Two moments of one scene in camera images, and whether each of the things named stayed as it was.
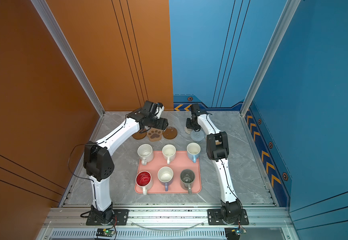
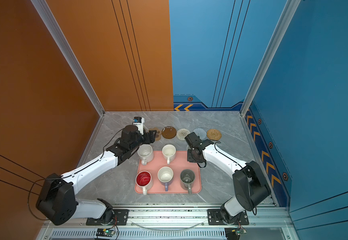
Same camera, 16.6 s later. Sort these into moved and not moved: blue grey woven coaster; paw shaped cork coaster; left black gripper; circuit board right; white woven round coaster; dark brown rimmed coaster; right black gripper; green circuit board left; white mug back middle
Moved: white woven round coaster; left black gripper; right black gripper
Not moved: white mug back middle; dark brown rimmed coaster; blue grey woven coaster; paw shaped cork coaster; green circuit board left; circuit board right
